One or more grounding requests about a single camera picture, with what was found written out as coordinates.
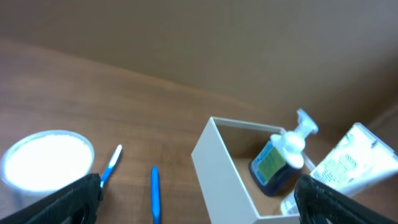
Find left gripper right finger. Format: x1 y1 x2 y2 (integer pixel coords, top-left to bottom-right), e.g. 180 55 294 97
294 175 397 224

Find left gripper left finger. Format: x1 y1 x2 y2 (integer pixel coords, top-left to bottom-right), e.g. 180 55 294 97
1 174 103 224

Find dark blue pump bottle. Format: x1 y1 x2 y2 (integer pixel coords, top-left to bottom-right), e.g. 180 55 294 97
248 108 318 197

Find white round jar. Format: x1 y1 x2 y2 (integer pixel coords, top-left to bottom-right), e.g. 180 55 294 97
1 129 95 209

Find white squeeze tube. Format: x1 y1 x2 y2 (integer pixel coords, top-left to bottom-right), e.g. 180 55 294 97
279 122 398 216

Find blue white toothbrush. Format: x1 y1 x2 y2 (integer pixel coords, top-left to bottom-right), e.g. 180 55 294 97
100 144 123 188

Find blue disposable razor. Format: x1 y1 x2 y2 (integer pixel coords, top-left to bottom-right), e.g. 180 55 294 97
150 166 161 224

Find white cardboard box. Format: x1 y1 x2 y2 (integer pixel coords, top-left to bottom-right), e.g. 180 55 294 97
192 117 299 224

